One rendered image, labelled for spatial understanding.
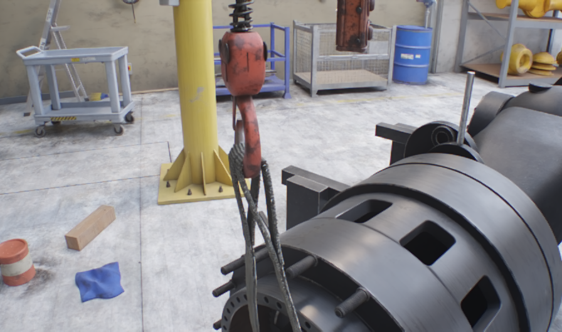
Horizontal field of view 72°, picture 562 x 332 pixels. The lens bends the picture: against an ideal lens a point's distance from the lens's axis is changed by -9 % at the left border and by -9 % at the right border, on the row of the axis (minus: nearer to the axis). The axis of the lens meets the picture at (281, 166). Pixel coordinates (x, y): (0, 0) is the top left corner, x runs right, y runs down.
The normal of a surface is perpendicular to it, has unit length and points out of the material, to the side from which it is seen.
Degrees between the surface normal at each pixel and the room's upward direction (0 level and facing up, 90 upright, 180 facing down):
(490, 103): 26
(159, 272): 0
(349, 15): 90
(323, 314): 9
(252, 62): 90
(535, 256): 50
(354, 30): 90
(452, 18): 90
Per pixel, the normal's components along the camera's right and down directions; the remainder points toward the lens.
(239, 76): 0.29, 0.51
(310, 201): -0.66, 0.31
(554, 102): -0.47, -0.61
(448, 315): 0.44, -0.53
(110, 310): 0.00, -0.91
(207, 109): 0.63, 0.32
